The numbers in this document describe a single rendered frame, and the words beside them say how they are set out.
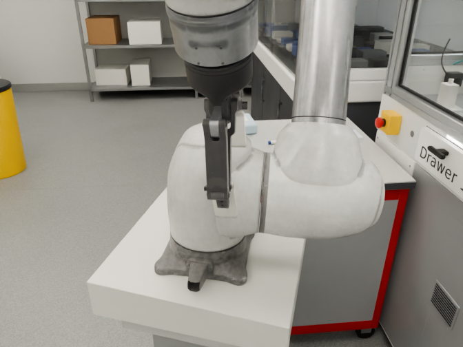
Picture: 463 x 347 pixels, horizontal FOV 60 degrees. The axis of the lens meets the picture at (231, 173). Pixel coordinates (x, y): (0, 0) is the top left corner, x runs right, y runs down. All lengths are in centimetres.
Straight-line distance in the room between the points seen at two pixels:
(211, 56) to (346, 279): 126
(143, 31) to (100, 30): 47
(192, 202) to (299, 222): 19
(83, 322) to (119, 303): 115
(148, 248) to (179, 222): 15
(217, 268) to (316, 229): 20
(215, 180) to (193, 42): 15
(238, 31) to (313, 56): 37
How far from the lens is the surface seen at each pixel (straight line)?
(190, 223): 73
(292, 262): 85
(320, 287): 156
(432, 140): 134
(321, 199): 70
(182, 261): 80
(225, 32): 39
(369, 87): 201
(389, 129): 152
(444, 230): 135
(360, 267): 156
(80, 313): 200
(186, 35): 40
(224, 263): 79
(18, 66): 565
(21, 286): 225
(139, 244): 89
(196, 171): 68
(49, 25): 542
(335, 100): 74
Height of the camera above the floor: 137
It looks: 27 degrees down
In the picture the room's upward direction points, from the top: straight up
